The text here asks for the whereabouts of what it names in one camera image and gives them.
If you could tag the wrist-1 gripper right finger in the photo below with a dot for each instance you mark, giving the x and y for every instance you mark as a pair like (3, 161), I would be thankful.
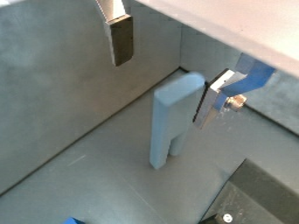
(223, 92)

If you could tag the blue foam peg board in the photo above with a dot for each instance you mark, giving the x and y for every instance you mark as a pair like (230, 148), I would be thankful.
(73, 220)

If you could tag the black curved regrasp fixture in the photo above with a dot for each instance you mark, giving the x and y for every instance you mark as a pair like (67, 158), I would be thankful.
(253, 198)

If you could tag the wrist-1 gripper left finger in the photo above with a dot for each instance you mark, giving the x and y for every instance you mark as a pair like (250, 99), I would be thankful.
(119, 28)

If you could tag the light blue square-circle object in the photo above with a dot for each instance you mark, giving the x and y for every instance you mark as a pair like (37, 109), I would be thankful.
(175, 103)

